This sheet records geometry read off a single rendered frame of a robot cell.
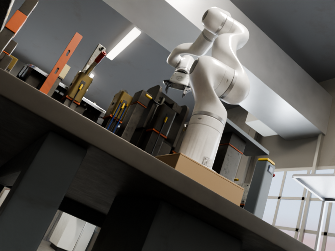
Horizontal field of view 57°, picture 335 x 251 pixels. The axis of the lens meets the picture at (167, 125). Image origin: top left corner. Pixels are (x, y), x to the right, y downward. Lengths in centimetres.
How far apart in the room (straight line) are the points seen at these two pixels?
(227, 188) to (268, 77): 287
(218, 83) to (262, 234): 54
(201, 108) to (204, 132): 9
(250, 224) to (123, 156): 35
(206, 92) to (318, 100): 342
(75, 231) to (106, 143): 618
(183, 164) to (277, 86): 304
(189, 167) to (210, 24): 75
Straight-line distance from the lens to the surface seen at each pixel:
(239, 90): 113
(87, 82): 126
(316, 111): 433
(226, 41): 130
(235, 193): 98
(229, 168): 140
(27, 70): 140
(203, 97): 106
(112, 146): 58
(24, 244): 59
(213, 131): 101
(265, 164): 161
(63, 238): 669
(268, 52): 388
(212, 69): 109
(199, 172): 89
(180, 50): 175
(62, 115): 56
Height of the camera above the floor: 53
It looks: 23 degrees up
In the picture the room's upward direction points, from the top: 23 degrees clockwise
